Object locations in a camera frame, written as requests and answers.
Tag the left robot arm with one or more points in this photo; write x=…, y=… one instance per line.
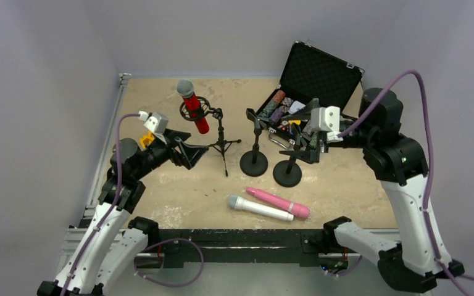
x=113, y=238

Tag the black tripod shock mount stand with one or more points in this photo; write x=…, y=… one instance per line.
x=222, y=144

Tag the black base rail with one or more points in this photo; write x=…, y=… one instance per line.
x=304, y=247

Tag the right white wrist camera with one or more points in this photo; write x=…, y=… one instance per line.
x=329, y=119

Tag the pink microphone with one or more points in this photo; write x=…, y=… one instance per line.
x=297, y=209

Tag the black round-base stand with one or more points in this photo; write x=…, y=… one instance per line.
x=254, y=163
x=286, y=172

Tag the white card deck box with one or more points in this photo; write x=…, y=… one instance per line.
x=295, y=107

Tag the white microphone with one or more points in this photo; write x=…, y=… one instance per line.
x=238, y=203

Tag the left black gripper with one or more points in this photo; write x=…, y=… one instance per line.
x=174, y=148

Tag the yellow plastic bracket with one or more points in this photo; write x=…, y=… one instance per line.
x=147, y=140

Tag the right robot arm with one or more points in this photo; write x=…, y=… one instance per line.
x=415, y=262

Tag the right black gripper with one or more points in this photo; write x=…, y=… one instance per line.
x=316, y=139

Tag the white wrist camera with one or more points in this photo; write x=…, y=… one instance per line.
x=156, y=123
x=329, y=119

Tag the black poker chip case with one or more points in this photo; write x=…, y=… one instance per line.
x=310, y=73

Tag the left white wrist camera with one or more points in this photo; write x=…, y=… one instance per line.
x=156, y=123

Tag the red glitter microphone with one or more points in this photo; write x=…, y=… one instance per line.
x=185, y=89

